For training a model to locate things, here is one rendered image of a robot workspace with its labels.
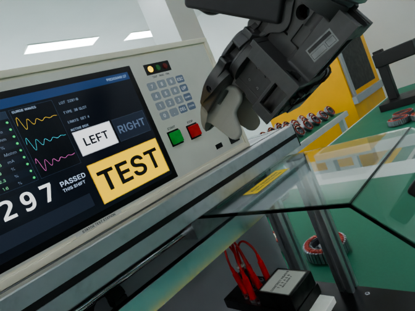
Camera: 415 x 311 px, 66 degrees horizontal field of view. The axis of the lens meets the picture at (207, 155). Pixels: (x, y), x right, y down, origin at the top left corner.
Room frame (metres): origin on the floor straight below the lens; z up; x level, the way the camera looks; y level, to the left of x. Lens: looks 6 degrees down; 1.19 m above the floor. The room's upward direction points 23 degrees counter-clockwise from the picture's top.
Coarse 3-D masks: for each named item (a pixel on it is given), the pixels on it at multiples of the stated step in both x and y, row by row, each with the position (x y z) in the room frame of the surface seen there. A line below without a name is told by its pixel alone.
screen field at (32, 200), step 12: (24, 192) 0.33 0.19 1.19; (36, 192) 0.34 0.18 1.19; (48, 192) 0.34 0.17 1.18; (0, 204) 0.31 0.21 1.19; (12, 204) 0.32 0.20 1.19; (24, 204) 0.33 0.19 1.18; (36, 204) 0.33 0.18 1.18; (48, 204) 0.34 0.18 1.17; (0, 216) 0.31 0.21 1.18; (12, 216) 0.32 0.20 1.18; (24, 216) 0.32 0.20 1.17
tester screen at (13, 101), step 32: (32, 96) 0.36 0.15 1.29; (64, 96) 0.39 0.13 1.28; (96, 96) 0.41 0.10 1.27; (128, 96) 0.44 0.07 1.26; (0, 128) 0.33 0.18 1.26; (32, 128) 0.35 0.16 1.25; (64, 128) 0.37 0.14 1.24; (0, 160) 0.33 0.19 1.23; (32, 160) 0.34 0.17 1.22; (64, 160) 0.36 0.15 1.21; (96, 160) 0.39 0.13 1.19; (0, 192) 0.32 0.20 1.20; (64, 192) 0.35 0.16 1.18; (96, 192) 0.38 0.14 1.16; (128, 192) 0.40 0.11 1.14; (0, 224) 0.31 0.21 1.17; (64, 224) 0.34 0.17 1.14; (0, 256) 0.30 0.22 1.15
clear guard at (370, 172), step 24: (336, 144) 0.52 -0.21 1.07; (360, 144) 0.46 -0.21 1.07; (384, 144) 0.41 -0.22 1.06; (408, 144) 0.40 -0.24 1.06; (288, 168) 0.50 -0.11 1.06; (312, 168) 0.44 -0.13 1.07; (336, 168) 0.40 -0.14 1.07; (360, 168) 0.36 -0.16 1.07; (384, 168) 0.34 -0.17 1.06; (408, 168) 0.35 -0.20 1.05; (240, 192) 0.48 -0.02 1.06; (264, 192) 0.43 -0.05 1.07; (288, 192) 0.39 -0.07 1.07; (312, 192) 0.35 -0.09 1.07; (336, 192) 0.32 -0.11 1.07; (360, 192) 0.30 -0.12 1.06; (384, 192) 0.31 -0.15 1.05; (216, 216) 0.42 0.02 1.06; (384, 216) 0.28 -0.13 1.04; (408, 216) 0.28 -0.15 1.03; (408, 240) 0.26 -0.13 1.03
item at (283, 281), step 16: (288, 272) 0.47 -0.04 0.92; (304, 272) 0.45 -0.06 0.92; (256, 288) 0.50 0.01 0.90; (272, 288) 0.45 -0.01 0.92; (288, 288) 0.43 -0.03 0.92; (304, 288) 0.43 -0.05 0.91; (240, 304) 0.49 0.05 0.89; (256, 304) 0.46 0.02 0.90; (272, 304) 0.44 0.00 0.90; (288, 304) 0.42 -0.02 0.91; (304, 304) 0.42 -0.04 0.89; (320, 304) 0.43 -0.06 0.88
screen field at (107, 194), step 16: (144, 144) 0.43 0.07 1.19; (112, 160) 0.40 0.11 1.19; (128, 160) 0.41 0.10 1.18; (144, 160) 0.43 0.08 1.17; (160, 160) 0.44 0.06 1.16; (96, 176) 0.38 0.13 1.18; (112, 176) 0.39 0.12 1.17; (128, 176) 0.41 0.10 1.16; (144, 176) 0.42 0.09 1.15; (112, 192) 0.39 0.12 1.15
